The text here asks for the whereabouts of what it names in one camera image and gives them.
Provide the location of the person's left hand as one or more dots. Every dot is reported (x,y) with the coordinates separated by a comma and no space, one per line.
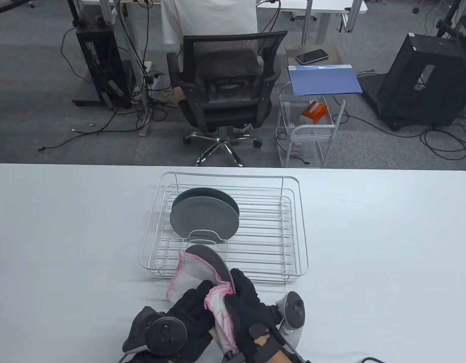
(191,314)

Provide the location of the person's right hand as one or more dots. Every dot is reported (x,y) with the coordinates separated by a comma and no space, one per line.
(251,310)

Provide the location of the white pink-edged dish cloth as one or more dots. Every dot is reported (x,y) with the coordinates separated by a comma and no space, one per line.
(191,276)

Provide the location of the grey plate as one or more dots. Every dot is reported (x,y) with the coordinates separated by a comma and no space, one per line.
(214,261)
(204,219)

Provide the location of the teal plate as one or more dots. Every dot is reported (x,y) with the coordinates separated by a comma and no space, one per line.
(217,193)

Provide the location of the black left hand controller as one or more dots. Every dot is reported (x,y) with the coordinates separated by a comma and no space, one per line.
(166,336)

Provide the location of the black hand controller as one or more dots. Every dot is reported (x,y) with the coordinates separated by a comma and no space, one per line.
(293,310)
(166,336)

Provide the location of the black right hand controller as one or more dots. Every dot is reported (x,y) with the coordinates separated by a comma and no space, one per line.
(293,310)

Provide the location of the white metal cart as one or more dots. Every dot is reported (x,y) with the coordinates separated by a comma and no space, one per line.
(312,126)

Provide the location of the black mesh office chair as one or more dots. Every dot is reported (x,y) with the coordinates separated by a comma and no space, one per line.
(225,109)

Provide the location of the orange box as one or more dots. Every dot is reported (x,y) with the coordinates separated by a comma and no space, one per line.
(316,110)

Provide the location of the blue folder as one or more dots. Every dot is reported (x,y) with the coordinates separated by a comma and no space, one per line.
(323,81)

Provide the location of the white power strip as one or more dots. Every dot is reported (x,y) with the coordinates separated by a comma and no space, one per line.
(151,72)

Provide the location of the black smartphone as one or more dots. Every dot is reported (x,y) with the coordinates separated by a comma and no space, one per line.
(312,56)

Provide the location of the black mesh computer tower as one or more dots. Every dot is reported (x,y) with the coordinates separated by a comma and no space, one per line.
(403,94)

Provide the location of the black computer on rolling stand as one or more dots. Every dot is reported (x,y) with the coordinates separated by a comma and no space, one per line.
(100,64)

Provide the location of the brown side table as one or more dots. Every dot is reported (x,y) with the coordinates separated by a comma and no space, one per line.
(333,53)

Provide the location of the black tripod stand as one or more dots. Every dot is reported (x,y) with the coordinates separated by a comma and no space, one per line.
(450,22)

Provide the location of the black office chair base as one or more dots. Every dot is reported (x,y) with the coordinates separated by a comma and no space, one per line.
(10,6)

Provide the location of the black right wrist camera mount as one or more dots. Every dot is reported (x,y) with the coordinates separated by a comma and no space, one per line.
(229,356)

